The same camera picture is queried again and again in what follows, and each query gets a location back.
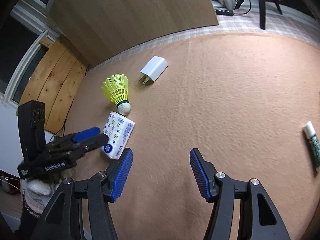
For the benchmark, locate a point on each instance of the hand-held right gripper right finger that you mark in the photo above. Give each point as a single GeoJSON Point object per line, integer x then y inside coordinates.
{"type": "Point", "coordinates": [200, 177]}

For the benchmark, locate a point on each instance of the large light wooden board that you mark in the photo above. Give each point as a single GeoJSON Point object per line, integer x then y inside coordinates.
{"type": "Point", "coordinates": [130, 17]}

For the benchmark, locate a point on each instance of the green and white tube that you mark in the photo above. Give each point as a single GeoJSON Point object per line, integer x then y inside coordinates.
{"type": "Point", "coordinates": [313, 145]}

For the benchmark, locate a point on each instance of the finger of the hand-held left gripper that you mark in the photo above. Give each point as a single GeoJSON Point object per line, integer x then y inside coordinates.
{"type": "Point", "coordinates": [97, 140]}
{"type": "Point", "coordinates": [87, 133]}

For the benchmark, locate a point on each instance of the white wall charger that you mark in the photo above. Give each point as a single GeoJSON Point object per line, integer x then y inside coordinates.
{"type": "Point", "coordinates": [155, 67]}

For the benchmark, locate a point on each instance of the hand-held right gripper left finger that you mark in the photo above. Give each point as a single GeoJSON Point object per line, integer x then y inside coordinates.
{"type": "Point", "coordinates": [122, 175]}

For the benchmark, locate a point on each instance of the patterned tissue pack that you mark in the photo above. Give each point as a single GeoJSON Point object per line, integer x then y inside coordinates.
{"type": "Point", "coordinates": [117, 130]}

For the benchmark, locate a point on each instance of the black tripod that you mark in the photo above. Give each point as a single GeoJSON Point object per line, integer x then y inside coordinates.
{"type": "Point", "coordinates": [261, 5]}

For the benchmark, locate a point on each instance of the pine plank panel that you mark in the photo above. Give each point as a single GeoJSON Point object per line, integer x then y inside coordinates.
{"type": "Point", "coordinates": [52, 80]}

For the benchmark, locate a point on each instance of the black power strip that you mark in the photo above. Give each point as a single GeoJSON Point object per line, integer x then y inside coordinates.
{"type": "Point", "coordinates": [223, 12]}

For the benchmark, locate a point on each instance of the yellow shuttlecock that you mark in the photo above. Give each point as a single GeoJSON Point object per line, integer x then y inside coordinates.
{"type": "Point", "coordinates": [117, 90]}

